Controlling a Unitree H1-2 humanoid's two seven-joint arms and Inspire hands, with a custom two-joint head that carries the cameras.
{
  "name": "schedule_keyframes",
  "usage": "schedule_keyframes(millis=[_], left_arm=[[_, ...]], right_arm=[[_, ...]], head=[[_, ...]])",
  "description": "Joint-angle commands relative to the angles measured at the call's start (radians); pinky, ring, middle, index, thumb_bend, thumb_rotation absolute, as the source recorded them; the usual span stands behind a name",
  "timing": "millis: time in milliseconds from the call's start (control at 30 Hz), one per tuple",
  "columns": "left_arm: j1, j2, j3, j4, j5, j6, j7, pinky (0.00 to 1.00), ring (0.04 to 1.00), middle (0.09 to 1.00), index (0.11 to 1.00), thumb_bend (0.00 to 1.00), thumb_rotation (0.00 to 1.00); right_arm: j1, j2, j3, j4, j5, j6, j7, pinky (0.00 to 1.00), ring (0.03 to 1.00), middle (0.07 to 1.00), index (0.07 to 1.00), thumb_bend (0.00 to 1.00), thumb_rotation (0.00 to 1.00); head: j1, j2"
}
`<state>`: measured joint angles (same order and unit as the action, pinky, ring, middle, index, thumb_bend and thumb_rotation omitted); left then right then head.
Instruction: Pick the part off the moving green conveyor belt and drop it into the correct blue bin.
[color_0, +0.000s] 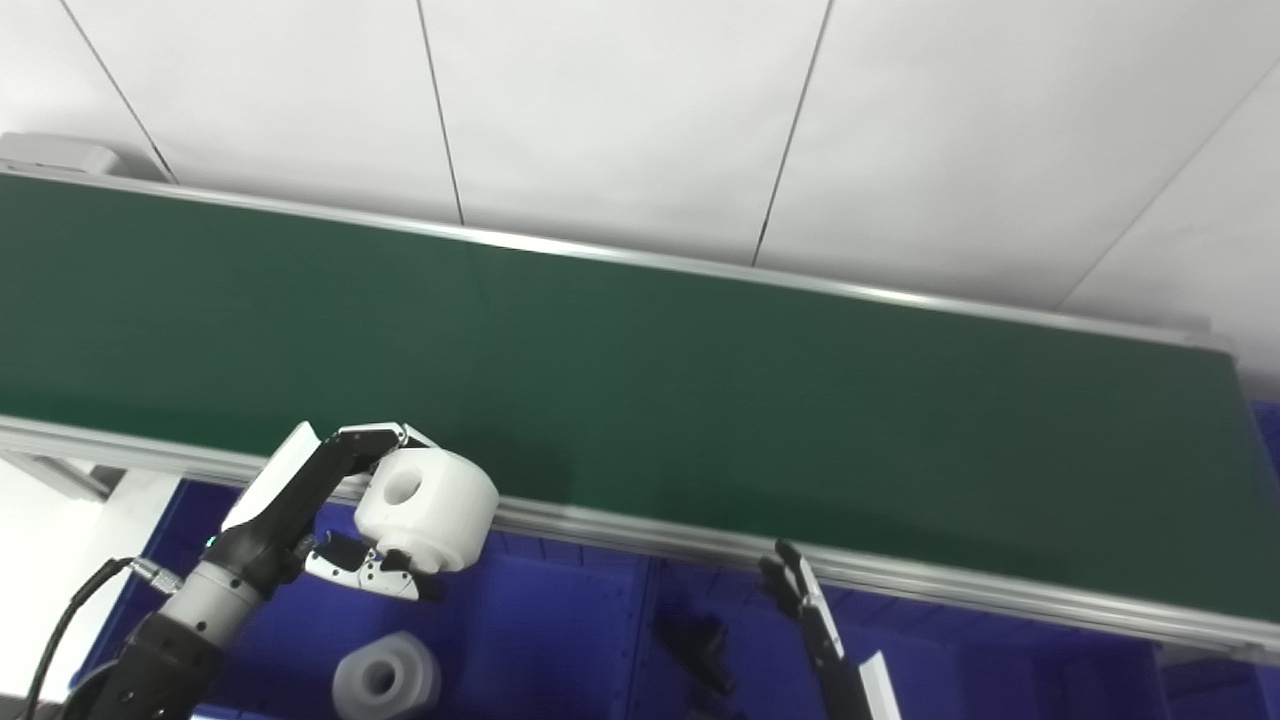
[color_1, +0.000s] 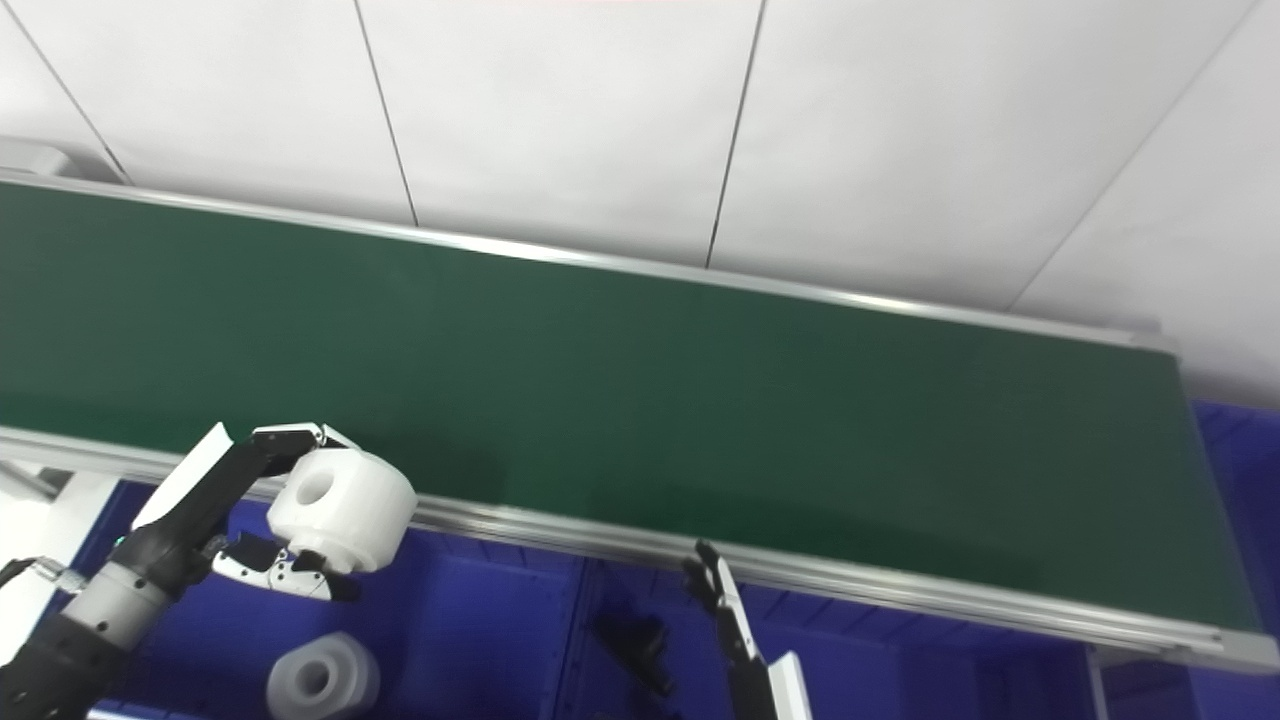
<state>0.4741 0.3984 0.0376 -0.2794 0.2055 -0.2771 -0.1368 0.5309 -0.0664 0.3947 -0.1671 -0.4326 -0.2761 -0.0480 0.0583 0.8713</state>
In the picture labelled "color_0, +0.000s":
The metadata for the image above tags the white cylindrical part with holes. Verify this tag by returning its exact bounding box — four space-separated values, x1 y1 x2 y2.
355 447 499 574
332 631 442 720

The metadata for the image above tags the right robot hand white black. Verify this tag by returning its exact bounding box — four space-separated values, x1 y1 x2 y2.
758 540 901 720

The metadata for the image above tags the white conveyor end housing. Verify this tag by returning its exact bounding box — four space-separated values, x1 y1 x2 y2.
0 133 126 179

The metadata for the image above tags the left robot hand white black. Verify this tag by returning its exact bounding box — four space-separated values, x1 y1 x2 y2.
205 422 441 601

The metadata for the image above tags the aluminium conveyor leg bracket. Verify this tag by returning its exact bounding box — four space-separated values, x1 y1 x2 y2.
0 450 126 501

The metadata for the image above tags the green conveyor belt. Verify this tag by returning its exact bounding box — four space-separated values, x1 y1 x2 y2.
0 175 1280 621
0 165 1280 666

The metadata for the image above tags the black plastic part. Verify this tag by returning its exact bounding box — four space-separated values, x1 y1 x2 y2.
655 610 736 696

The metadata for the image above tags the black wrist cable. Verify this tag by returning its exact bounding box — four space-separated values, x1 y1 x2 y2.
25 557 186 720

